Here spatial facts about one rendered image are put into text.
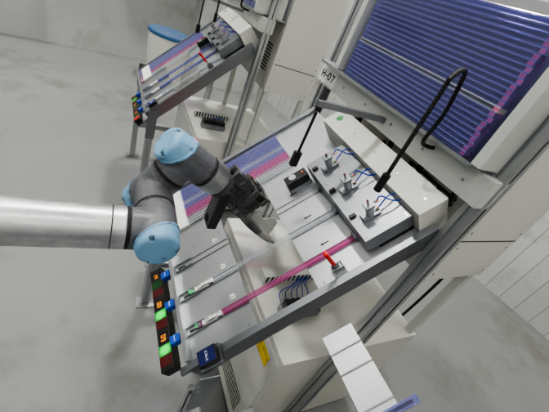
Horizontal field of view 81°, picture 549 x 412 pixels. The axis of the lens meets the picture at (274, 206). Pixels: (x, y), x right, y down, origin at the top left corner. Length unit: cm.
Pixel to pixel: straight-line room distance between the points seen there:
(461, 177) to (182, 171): 60
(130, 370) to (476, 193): 149
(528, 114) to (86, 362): 172
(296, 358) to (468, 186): 73
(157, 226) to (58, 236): 14
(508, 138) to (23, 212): 83
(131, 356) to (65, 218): 123
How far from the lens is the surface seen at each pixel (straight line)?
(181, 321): 96
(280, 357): 113
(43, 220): 57
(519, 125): 76
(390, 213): 85
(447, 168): 85
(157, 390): 168
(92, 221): 57
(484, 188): 80
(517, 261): 362
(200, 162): 65
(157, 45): 441
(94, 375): 170
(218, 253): 103
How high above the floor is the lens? 154
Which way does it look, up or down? 33 degrees down
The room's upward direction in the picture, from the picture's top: 24 degrees clockwise
